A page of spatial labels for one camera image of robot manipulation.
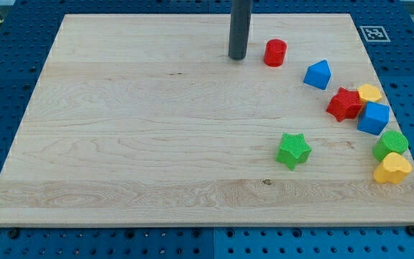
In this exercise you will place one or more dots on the red star block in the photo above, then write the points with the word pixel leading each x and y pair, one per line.
pixel 345 104

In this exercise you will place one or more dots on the yellow hexagon block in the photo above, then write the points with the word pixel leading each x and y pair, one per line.
pixel 368 92

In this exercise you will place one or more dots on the green star block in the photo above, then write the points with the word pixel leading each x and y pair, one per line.
pixel 293 150

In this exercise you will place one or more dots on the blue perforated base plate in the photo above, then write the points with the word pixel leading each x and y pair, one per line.
pixel 26 36

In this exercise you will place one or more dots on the light wooden board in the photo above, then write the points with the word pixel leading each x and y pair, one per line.
pixel 142 120

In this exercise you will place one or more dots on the yellow heart block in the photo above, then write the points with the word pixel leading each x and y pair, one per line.
pixel 394 168

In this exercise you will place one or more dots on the blue cube block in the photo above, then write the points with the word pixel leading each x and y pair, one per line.
pixel 373 118

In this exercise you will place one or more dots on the blue triangular prism block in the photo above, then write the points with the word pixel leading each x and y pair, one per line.
pixel 318 75

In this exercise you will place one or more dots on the green cylinder block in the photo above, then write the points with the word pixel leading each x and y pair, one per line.
pixel 390 142

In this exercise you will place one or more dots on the white fiducial marker tag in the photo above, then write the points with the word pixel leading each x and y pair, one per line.
pixel 374 33

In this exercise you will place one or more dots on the red cylinder block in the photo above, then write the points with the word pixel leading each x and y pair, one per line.
pixel 275 51

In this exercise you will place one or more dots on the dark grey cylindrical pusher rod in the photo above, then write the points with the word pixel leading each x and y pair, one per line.
pixel 241 11

